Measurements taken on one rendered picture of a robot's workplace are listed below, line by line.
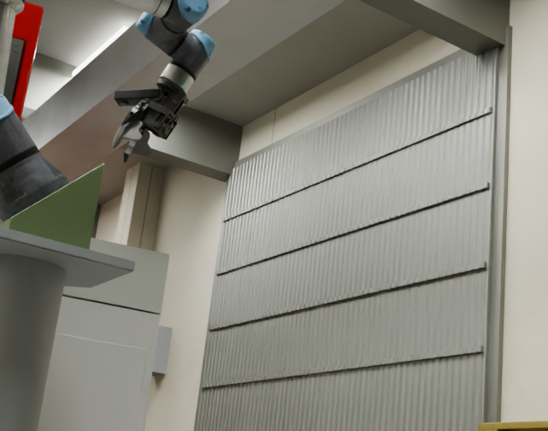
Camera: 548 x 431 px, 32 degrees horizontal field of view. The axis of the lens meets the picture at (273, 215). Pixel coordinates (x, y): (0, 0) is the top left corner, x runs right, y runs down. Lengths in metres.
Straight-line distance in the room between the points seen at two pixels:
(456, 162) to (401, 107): 0.75
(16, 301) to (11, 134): 0.33
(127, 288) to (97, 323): 0.11
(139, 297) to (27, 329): 0.50
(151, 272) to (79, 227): 0.47
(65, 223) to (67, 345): 0.44
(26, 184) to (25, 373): 0.36
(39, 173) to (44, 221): 0.12
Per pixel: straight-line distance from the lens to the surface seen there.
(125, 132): 2.26
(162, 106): 2.30
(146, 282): 2.25
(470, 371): 5.04
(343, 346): 5.92
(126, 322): 2.22
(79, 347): 2.18
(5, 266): 1.83
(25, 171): 1.88
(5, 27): 2.15
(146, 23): 2.30
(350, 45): 6.57
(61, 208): 1.82
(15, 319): 1.80
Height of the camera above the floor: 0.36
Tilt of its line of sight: 18 degrees up
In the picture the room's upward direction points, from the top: 6 degrees clockwise
